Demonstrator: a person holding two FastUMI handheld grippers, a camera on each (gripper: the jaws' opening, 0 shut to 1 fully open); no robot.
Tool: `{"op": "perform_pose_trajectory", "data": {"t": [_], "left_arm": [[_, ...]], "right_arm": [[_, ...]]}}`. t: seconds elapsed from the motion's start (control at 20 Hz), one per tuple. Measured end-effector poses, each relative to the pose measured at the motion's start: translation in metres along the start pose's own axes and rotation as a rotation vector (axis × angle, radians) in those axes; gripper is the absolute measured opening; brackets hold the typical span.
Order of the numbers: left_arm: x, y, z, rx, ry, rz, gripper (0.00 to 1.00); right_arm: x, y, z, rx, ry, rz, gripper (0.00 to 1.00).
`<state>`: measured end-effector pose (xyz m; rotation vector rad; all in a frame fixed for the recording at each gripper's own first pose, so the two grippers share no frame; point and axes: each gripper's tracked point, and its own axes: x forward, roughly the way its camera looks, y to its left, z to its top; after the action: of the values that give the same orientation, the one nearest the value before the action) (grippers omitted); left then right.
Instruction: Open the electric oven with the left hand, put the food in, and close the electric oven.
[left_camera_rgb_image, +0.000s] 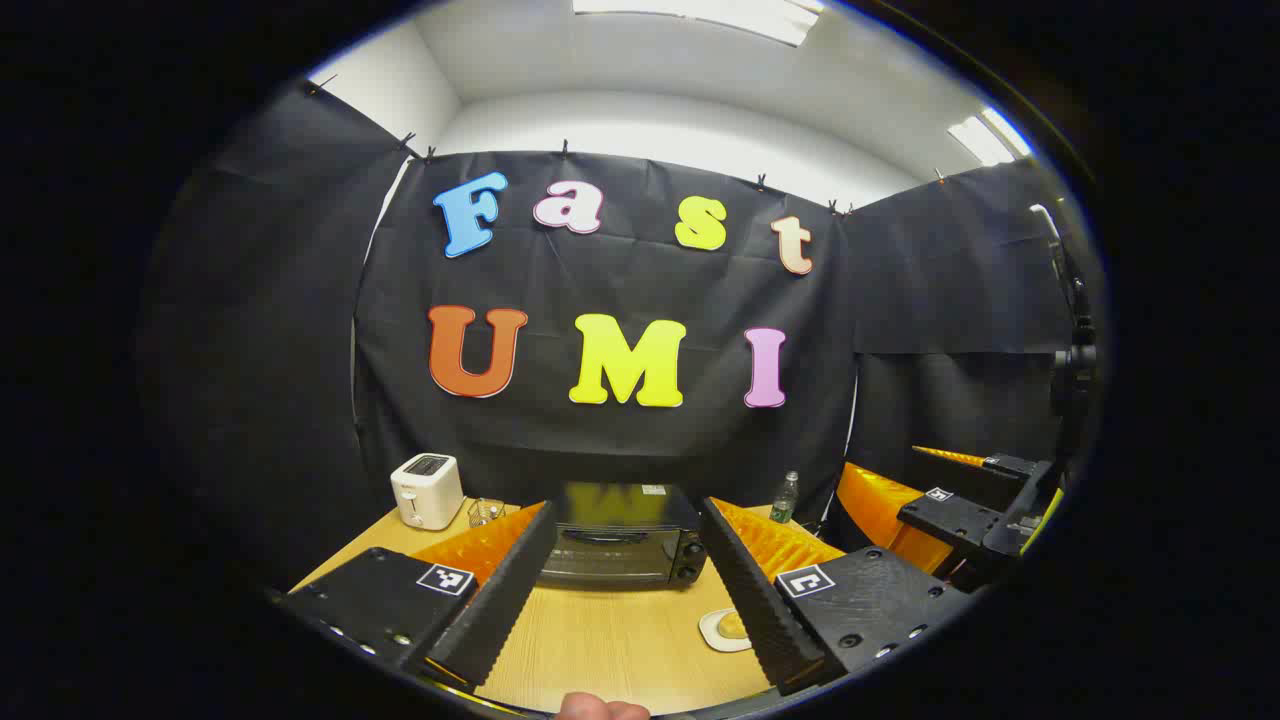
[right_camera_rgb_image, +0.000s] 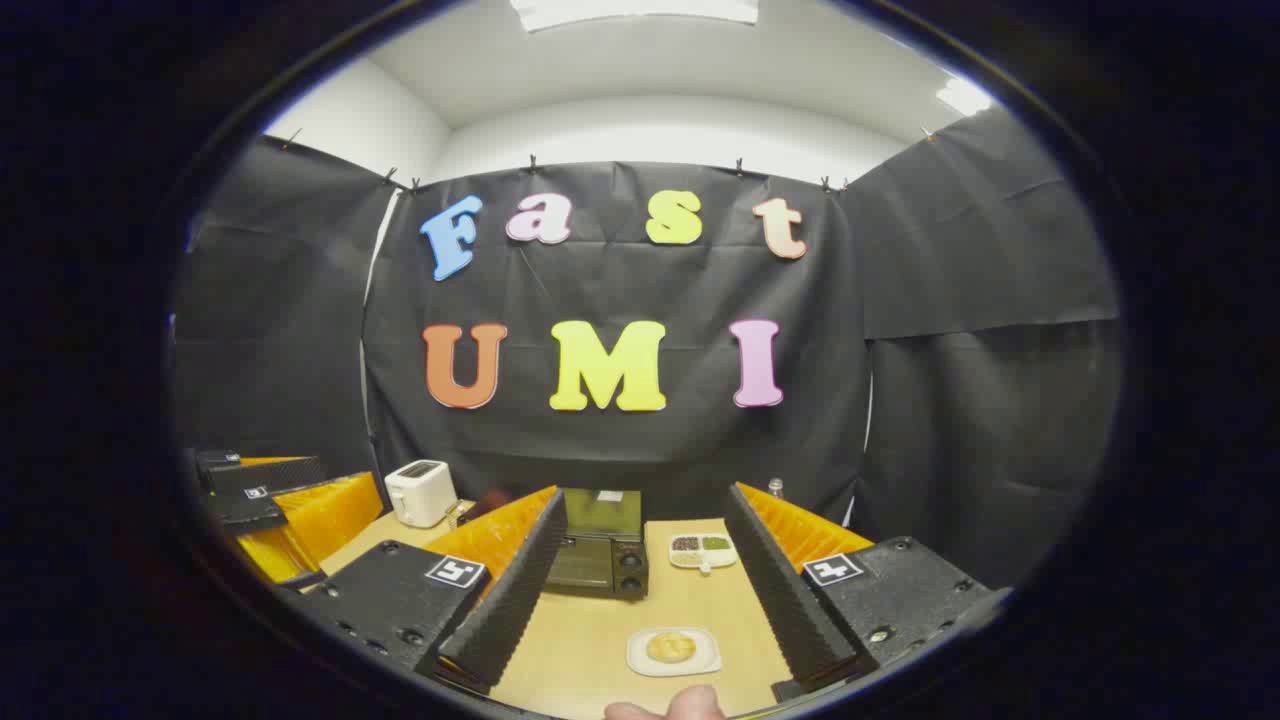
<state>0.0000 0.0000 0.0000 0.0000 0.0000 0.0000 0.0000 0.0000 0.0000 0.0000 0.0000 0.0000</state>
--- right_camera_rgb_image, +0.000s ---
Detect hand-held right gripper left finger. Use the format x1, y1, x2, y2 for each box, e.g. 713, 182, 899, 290
300, 487, 569, 696

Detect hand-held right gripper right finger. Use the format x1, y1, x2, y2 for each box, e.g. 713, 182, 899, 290
723, 482, 1011, 703

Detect black electric oven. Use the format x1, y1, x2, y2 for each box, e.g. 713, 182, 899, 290
543, 487, 651, 601

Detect white square plate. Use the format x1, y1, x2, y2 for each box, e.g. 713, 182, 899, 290
627, 627, 723, 678

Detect white divided dish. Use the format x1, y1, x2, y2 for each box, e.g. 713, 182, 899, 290
668, 533, 739, 576

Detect white toaster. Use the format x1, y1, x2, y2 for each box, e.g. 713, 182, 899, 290
384, 459, 459, 529

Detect black backdrop cloth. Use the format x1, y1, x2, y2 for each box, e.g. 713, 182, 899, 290
170, 105, 1126, 591

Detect ceiling light panel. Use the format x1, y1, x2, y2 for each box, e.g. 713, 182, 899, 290
936, 77, 993, 117
510, 0, 761, 33

